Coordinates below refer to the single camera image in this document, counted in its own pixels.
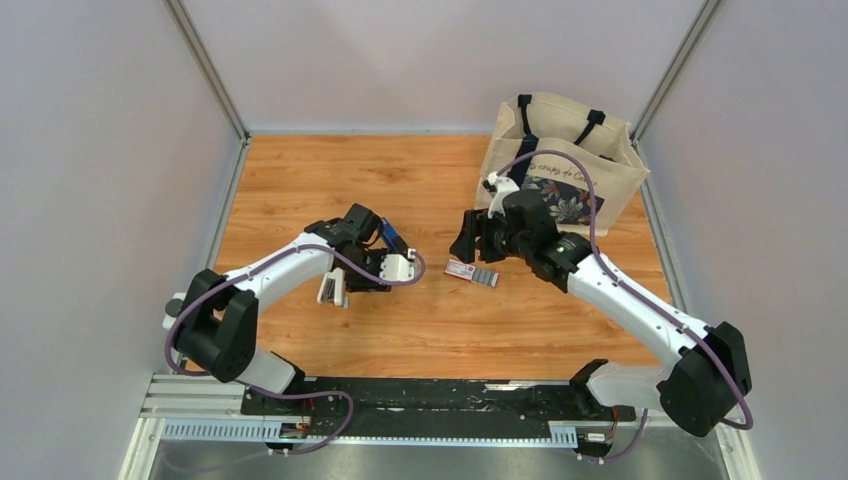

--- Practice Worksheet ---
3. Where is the red white staple box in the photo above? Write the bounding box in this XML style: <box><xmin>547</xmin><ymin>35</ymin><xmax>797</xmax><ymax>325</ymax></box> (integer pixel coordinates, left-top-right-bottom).
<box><xmin>444</xmin><ymin>259</ymin><xmax>499</xmax><ymax>288</ymax></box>

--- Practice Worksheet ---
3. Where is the blue stapler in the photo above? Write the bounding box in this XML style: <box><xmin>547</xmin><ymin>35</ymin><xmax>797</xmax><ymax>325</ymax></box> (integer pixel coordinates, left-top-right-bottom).
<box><xmin>380</xmin><ymin>217</ymin><xmax>406</xmax><ymax>255</ymax></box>

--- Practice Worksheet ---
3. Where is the white stapler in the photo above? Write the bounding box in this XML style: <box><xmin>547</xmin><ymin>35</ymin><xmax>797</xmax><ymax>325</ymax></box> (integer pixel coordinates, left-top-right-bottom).
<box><xmin>316</xmin><ymin>268</ymin><xmax>349</xmax><ymax>308</ymax></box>

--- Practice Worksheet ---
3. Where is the aluminium frame rail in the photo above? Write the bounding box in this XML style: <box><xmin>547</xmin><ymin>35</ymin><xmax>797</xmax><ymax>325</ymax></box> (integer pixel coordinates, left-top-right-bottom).
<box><xmin>119</xmin><ymin>374</ymin><xmax>763</xmax><ymax>480</ymax></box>

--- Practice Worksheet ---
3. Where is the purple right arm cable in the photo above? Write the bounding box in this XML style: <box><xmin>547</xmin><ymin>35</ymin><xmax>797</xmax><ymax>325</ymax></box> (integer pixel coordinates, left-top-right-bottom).
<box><xmin>496</xmin><ymin>149</ymin><xmax>755</xmax><ymax>463</ymax></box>

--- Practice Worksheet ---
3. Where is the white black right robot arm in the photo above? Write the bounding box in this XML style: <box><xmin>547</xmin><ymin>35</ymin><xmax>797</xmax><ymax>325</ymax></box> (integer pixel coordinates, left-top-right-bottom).
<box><xmin>449</xmin><ymin>192</ymin><xmax>753</xmax><ymax>437</ymax></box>

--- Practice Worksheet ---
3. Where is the beige floral tote bag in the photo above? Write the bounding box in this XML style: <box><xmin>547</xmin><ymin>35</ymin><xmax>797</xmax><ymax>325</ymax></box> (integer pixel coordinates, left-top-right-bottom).
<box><xmin>479</xmin><ymin>92</ymin><xmax>649</xmax><ymax>236</ymax></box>

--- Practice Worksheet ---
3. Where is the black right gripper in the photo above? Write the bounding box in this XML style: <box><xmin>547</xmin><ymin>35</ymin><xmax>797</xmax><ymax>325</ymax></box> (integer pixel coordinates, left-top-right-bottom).
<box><xmin>449</xmin><ymin>208</ymin><xmax>532</xmax><ymax>264</ymax></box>

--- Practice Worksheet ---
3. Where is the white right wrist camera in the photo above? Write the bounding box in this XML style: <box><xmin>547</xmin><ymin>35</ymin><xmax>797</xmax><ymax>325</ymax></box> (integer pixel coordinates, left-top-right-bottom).
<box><xmin>481</xmin><ymin>172</ymin><xmax>520</xmax><ymax>219</ymax></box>

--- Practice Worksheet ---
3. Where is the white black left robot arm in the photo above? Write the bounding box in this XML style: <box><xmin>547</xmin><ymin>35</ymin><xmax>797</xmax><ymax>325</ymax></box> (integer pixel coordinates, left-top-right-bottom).
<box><xmin>163</xmin><ymin>204</ymin><xmax>386</xmax><ymax>415</ymax></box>

